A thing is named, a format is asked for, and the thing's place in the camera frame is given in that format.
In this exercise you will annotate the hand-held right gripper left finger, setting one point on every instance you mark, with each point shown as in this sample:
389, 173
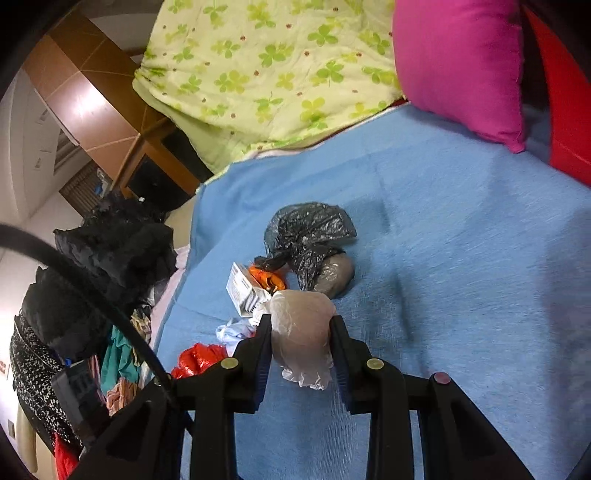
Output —
263, 350

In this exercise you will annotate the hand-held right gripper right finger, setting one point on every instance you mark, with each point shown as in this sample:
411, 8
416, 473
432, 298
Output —
339, 355

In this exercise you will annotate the white plastic bag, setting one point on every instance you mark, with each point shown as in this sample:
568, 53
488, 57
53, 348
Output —
233, 332

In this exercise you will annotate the clear plastic bag bundle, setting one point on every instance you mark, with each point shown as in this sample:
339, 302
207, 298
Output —
300, 332

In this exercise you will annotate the red plastic bag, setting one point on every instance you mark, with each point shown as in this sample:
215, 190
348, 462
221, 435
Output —
198, 357

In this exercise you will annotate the white medicine box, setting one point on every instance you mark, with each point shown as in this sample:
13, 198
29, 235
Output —
242, 288

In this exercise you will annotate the orange plastic wrapper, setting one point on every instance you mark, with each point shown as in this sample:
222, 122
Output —
265, 277

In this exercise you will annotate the grey translucent plastic bag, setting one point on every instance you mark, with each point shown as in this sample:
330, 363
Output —
334, 274

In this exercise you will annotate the black plastic bag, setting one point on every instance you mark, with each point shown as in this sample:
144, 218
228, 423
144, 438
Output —
309, 230

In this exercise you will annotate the black spotted cloth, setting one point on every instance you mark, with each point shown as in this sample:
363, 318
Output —
32, 378

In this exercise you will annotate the teal cloth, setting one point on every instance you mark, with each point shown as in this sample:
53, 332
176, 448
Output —
117, 360

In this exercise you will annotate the red cloth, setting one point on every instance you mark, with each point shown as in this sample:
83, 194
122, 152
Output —
64, 457

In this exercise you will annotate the pile of hanging clothes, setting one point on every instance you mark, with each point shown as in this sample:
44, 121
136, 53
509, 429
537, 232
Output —
92, 295

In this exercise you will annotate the pink bed sheet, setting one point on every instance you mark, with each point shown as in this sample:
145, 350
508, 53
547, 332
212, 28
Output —
166, 295

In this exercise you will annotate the black jacket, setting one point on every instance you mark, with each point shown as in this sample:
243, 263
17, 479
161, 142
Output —
120, 249

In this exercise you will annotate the blue blanket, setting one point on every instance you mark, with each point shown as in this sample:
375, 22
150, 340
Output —
438, 230

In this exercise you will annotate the wooden nightstand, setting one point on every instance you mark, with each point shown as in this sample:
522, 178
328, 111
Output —
161, 152

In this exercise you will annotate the green floral quilt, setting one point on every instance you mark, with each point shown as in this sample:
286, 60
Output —
277, 55

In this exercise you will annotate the magenta pillow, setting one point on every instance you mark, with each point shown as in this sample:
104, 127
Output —
452, 60

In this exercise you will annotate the wooden wardrobe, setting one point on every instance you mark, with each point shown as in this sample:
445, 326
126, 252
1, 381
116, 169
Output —
78, 78

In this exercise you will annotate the red paper bag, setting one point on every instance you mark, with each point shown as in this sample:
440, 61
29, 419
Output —
568, 92

